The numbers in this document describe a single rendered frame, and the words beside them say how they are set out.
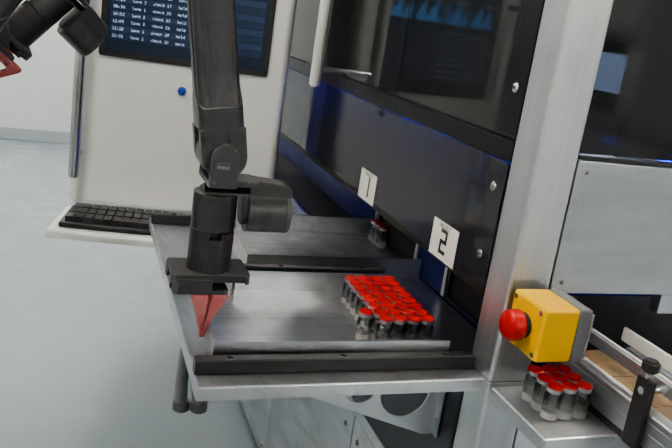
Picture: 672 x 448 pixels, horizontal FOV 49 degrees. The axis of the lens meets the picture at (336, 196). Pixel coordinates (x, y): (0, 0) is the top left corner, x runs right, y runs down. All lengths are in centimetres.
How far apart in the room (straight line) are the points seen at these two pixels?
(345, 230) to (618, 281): 70
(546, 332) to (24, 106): 578
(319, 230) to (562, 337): 76
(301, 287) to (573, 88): 56
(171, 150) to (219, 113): 96
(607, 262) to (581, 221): 8
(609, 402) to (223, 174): 57
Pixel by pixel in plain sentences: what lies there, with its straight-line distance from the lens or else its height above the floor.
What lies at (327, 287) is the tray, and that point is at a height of 89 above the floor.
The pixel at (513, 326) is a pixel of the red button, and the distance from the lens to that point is 95.
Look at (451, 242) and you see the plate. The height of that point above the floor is 103.
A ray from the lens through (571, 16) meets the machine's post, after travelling 97.
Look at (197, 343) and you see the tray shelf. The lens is 104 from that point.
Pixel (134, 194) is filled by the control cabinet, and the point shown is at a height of 84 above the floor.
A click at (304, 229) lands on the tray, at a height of 88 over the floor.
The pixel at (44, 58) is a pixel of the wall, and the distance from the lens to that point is 639.
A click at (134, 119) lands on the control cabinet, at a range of 186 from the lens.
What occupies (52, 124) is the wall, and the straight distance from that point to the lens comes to 646.
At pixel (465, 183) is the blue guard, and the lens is 112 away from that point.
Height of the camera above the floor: 134
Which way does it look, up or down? 14 degrees down
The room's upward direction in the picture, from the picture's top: 9 degrees clockwise
